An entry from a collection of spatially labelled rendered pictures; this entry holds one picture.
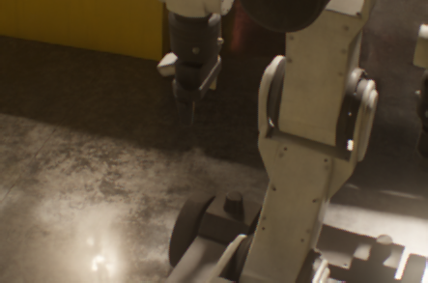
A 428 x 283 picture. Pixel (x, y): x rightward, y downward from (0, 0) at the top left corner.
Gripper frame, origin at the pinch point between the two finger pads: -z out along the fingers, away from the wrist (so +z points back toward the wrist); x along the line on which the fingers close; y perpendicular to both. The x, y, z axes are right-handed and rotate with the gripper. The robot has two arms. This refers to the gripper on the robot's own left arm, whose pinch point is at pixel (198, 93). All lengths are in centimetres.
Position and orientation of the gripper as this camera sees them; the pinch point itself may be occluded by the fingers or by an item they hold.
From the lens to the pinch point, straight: 133.6
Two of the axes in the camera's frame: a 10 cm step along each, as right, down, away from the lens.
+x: 4.0, -6.4, 6.6
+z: -0.3, -7.2, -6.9
